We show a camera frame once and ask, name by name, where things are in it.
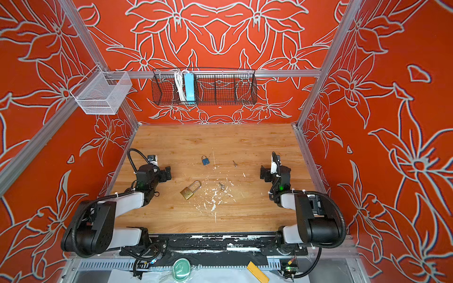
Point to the clear plastic bin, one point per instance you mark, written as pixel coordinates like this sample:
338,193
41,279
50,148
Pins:
100,95

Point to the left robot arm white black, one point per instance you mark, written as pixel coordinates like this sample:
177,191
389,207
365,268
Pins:
92,230

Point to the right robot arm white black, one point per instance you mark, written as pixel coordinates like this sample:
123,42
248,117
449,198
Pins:
319,221

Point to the small blue padlock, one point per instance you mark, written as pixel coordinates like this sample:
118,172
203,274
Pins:
205,160

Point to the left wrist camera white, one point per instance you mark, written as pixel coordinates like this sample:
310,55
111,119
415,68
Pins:
152,159

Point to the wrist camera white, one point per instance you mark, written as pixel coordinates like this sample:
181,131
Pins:
152,159
275,164

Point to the large brass padlock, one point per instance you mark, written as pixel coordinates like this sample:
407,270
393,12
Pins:
190,190

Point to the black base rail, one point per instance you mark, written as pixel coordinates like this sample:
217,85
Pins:
223,249

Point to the yellow flat block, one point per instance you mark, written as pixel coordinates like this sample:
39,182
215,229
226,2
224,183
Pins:
257,273

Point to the green tape roll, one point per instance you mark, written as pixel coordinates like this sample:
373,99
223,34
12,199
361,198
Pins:
181,269

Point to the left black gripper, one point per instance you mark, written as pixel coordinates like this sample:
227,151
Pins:
161,173

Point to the black wire basket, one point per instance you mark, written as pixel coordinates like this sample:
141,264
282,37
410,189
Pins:
213,86

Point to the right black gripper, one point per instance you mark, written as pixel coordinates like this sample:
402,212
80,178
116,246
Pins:
267,172

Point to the light blue box in basket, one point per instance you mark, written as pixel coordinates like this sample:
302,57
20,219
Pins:
189,88

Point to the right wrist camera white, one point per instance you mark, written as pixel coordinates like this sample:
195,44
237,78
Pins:
275,164

